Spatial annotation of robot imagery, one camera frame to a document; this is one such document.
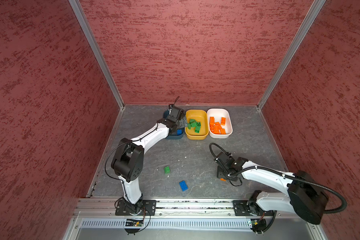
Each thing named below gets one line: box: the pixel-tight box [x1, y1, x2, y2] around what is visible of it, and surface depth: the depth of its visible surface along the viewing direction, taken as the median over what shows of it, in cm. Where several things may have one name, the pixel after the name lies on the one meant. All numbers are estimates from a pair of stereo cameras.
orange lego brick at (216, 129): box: [213, 124, 221, 135], surface depth 108 cm
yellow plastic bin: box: [185, 109, 209, 140], surface depth 111 cm
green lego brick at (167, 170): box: [163, 166, 171, 175], surface depth 87 cm
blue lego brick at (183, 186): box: [179, 180, 189, 192], surface depth 82 cm
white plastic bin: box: [207, 108, 233, 139], surface depth 112 cm
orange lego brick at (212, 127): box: [209, 123, 215, 133], surface depth 108 cm
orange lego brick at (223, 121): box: [220, 117, 227, 126], surface depth 112 cm
